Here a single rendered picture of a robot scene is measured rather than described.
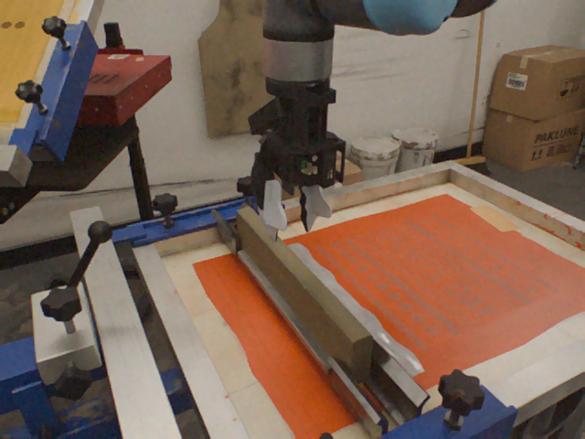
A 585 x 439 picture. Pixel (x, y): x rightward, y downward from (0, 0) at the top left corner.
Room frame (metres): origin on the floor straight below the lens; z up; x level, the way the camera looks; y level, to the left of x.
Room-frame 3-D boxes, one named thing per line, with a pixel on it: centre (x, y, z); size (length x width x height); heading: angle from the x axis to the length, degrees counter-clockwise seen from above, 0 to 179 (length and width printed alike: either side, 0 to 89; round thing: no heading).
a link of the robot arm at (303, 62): (0.53, -0.01, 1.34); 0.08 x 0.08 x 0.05
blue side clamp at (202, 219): (0.78, 0.16, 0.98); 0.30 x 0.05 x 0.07; 118
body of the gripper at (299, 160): (0.52, -0.01, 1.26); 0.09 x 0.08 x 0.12; 29
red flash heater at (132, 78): (1.57, 0.70, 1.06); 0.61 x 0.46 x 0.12; 178
